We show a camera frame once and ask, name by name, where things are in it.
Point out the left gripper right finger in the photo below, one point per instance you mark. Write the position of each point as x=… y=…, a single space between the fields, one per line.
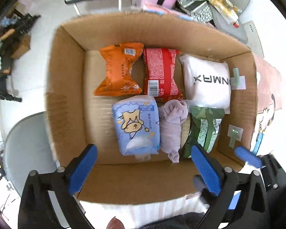
x=237 y=199

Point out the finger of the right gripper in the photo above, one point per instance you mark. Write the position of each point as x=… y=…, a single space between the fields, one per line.
x=247 y=156

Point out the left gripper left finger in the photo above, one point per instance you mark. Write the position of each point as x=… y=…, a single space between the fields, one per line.
x=36 y=209

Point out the green snack bag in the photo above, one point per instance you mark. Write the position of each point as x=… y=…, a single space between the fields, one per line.
x=204 y=129

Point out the white NMRX soft pack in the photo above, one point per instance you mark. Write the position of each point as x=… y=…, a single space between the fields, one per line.
x=207 y=83

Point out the lilac cloth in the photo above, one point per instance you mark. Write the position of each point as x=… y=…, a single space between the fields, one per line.
x=172 y=115

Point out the blue tissue pack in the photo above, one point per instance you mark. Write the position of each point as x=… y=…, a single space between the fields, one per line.
x=136 y=121

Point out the red snack bag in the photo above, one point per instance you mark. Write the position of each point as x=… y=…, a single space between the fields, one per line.
x=159 y=81

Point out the orange snack bag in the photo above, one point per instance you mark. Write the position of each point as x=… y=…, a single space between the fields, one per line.
x=119 y=62

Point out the blue stick sachets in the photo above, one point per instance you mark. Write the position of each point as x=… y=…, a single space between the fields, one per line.
x=259 y=138

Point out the grey round chair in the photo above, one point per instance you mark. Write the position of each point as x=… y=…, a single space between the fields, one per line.
x=27 y=148

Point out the cat pattern table mat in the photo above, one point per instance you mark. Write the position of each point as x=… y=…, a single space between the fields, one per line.
x=118 y=180

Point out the small brown cardboard box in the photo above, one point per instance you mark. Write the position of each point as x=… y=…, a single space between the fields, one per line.
x=21 y=47

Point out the grey floor chair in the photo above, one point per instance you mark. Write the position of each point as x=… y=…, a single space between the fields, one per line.
x=222 y=25

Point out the patterned tote bag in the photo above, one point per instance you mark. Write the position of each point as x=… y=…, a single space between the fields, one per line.
x=193 y=2

